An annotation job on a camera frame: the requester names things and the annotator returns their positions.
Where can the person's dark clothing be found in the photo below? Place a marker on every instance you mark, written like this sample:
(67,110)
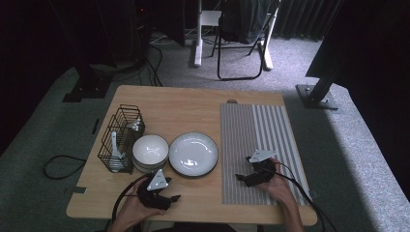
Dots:
(199,228)

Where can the dark curtain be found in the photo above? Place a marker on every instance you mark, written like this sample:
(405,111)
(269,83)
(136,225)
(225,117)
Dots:
(299,17)

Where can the black screen panel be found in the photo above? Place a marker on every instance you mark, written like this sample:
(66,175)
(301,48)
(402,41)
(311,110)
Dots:
(370,48)

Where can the white desk leg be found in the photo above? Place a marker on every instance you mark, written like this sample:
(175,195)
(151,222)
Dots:
(198,48)
(268,58)

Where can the black metal stand with base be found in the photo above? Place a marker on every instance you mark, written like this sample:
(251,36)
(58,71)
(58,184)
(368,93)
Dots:
(317,96)

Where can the black stand base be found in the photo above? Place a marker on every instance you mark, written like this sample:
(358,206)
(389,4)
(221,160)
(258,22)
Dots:
(87,90)

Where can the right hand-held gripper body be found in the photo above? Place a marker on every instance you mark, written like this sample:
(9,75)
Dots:
(262,170)

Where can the black folding chair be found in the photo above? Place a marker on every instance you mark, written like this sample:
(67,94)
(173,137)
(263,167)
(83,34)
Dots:
(219,64)

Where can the white ceramic spoon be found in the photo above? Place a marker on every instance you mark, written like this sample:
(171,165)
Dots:
(114,146)

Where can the black tape strip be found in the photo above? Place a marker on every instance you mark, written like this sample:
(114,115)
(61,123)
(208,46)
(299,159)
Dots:
(95,126)

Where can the dark cloth on chair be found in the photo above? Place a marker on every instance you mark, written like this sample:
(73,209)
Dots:
(245,22)

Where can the person's left hand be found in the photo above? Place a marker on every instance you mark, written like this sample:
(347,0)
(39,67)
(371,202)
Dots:
(132,209)

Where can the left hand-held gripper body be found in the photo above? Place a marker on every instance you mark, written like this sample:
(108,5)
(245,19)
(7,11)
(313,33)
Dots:
(157,182)

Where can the white plate dark rim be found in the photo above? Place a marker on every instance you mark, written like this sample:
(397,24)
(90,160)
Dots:
(193,154)

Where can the grey striped placemat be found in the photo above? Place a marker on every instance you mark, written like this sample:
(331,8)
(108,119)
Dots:
(245,129)

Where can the person's right hand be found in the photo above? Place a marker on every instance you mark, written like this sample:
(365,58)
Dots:
(280,190)

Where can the grey tape piece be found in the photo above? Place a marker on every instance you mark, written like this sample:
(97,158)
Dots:
(75,190)
(313,194)

